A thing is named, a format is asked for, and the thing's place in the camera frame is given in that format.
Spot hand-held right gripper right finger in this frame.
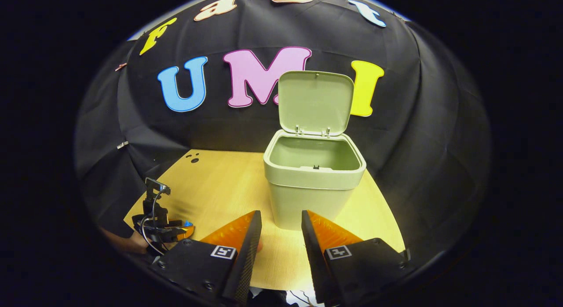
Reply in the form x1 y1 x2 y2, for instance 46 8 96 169
301 209 410 307

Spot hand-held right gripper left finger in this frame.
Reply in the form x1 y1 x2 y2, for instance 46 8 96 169
152 210 263 305

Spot pale green garbage bin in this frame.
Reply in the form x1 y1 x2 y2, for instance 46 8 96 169
263 70 367 231

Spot wooden desktop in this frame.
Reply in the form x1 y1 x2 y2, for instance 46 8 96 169
124 149 406 292

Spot black backdrop cloth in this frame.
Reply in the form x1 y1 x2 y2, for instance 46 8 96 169
75 0 491 272

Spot thin grey cable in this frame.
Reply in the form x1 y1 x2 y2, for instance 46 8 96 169
140 201 165 256

